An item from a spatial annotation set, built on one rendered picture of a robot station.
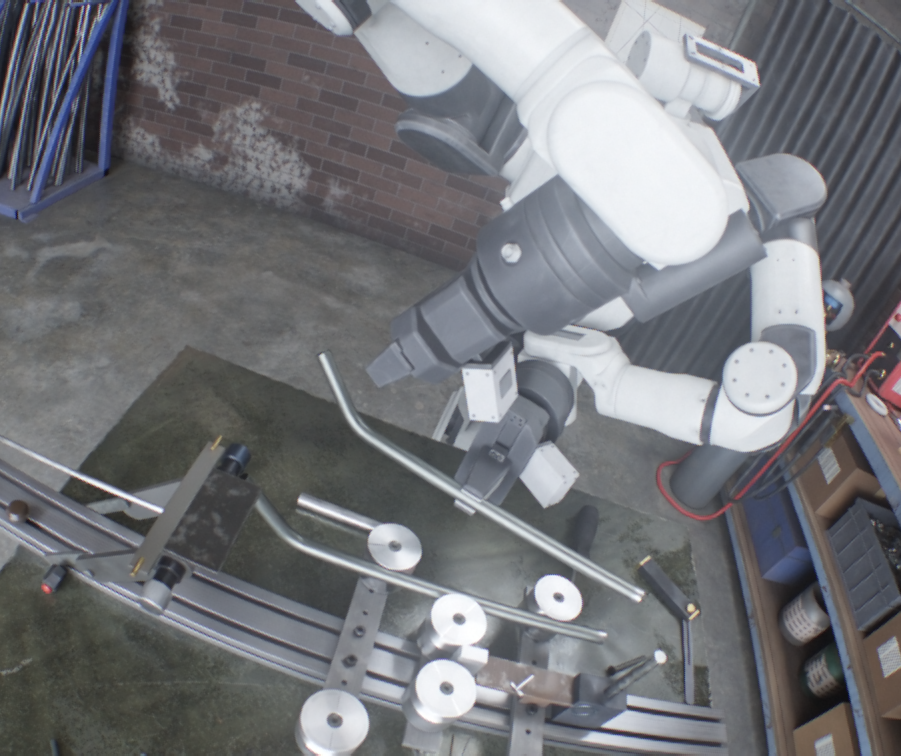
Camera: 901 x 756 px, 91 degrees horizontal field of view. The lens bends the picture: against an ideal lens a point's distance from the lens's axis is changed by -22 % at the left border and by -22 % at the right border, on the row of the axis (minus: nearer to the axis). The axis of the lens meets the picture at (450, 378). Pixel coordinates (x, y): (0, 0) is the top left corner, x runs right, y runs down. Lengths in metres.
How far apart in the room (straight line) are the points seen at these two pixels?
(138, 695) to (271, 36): 3.03
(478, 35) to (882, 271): 2.98
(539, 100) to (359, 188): 2.86
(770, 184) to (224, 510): 0.67
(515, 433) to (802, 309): 0.34
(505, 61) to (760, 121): 2.38
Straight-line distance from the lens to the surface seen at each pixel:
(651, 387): 0.63
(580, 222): 0.33
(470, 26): 0.34
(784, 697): 2.08
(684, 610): 0.75
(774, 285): 0.67
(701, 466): 2.38
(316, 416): 0.73
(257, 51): 3.25
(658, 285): 0.36
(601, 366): 0.64
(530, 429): 0.51
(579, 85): 0.30
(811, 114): 2.80
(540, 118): 0.31
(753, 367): 0.60
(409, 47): 0.49
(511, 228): 0.35
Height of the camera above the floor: 1.39
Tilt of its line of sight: 36 degrees down
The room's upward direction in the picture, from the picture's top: 23 degrees clockwise
